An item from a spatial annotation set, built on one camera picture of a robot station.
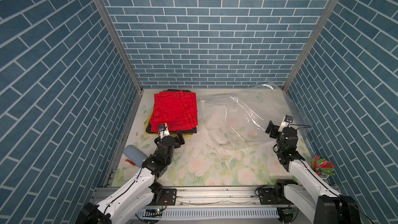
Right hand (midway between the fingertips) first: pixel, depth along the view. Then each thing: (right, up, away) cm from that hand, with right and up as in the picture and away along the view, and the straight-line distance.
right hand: (280, 124), depth 85 cm
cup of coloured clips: (+16, -20, -11) cm, 28 cm away
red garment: (-58, +8, +6) cm, 59 cm away
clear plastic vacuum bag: (-19, +1, +14) cm, 23 cm away
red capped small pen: (-83, -21, -1) cm, 85 cm away
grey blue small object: (-81, -17, 0) cm, 83 cm away
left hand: (-57, -5, -2) cm, 57 cm away
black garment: (-48, -4, 0) cm, 48 cm away
